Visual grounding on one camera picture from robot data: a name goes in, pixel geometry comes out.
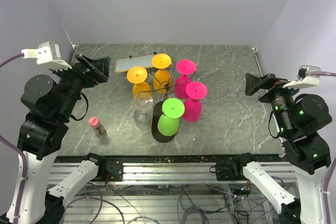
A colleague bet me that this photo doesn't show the loose cables under table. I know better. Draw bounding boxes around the loose cables under table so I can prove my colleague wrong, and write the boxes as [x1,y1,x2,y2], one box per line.
[62,182,289,224]

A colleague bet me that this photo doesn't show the pink wine glass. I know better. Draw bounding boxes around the pink wine glass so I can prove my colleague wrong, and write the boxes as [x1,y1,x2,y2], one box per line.
[174,59,196,100]
[182,81,207,122]

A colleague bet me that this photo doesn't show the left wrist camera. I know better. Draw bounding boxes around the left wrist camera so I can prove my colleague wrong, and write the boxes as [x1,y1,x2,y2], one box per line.
[21,42,72,71]

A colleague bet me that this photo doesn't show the aluminium rail frame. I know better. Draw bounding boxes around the aluminium rail frame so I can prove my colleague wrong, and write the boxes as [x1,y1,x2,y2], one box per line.
[47,162,300,224]

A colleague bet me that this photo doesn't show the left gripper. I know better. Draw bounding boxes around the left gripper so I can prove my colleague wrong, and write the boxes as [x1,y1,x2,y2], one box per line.
[49,52,111,119]

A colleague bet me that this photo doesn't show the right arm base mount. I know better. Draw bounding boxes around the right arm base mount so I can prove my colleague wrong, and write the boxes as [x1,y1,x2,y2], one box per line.
[209,158,245,181]

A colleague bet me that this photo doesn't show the pink wine glass front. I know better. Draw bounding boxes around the pink wine glass front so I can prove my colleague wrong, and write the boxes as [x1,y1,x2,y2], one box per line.
[182,81,207,122]

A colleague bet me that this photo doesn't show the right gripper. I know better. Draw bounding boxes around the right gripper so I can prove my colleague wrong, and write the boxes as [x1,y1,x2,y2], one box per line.
[245,71,307,134]

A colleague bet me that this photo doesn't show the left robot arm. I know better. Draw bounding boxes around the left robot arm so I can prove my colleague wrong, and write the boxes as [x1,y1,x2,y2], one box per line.
[1,55,111,223]

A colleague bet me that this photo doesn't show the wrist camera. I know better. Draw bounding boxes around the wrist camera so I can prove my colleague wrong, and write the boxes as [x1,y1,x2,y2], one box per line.
[283,65,321,90]
[21,42,72,71]

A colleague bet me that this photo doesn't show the yellow framed mirror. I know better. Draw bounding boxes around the yellow framed mirror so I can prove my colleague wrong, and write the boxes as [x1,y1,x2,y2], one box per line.
[114,55,155,73]

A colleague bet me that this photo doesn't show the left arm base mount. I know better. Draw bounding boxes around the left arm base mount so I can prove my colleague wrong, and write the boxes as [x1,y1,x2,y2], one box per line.
[102,158,124,182]

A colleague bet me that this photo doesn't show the green wine glass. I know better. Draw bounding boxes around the green wine glass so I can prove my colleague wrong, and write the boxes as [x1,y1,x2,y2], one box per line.
[157,98,185,136]

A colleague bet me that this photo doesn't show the orange wine glass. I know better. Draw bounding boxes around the orange wine glass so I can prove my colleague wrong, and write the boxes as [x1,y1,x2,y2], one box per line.
[152,54,172,94]
[127,67,153,97]

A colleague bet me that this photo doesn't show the pink capped small bottle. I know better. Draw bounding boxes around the pink capped small bottle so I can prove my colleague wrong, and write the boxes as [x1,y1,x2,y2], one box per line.
[88,116,108,139]

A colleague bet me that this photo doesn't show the clear wine glass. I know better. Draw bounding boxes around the clear wine glass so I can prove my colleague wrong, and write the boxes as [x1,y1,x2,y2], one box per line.
[133,92,153,128]

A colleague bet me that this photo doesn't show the wire wine glass rack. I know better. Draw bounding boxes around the wire wine glass rack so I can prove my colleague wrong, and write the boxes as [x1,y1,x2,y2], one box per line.
[127,59,207,143]

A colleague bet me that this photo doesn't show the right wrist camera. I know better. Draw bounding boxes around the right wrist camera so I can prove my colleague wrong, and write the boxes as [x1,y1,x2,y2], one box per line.
[283,65,321,90]

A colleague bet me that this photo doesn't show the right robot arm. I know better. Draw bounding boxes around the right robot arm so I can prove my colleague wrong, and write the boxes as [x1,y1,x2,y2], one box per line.
[231,71,335,223]

